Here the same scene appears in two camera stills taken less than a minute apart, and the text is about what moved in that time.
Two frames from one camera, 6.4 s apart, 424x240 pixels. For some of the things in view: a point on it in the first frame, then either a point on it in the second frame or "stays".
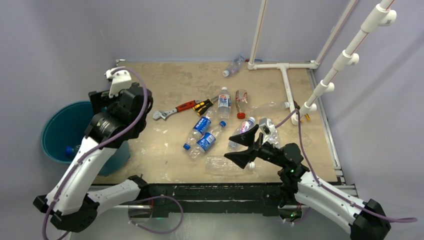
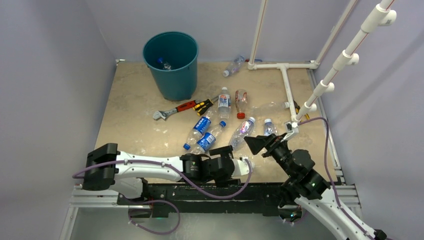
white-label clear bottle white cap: x=224 y=104 stays
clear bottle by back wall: x=235 y=67 stays
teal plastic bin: x=64 y=128 to x=172 y=56
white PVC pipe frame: x=383 y=14 stays
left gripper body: x=101 y=99 to x=223 y=180
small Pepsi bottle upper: x=200 y=128 stays
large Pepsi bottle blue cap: x=72 y=150 to x=166 y=65
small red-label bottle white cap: x=243 y=126 stays
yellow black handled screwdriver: x=203 y=106 stays
